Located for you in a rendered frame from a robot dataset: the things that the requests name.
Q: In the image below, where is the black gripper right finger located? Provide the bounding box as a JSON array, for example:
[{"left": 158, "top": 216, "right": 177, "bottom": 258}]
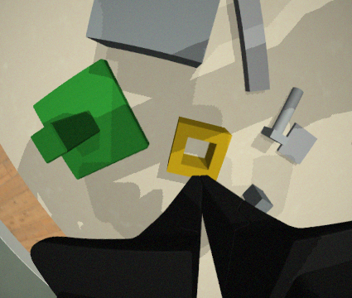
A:
[{"left": 200, "top": 175, "right": 352, "bottom": 298}]

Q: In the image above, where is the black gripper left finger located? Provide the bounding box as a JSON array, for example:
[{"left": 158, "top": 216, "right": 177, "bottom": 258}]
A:
[{"left": 31, "top": 175, "right": 202, "bottom": 298}]

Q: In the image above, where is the yellow square nut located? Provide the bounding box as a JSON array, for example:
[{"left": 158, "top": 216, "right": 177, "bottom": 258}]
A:
[{"left": 166, "top": 117, "right": 232, "bottom": 180}]

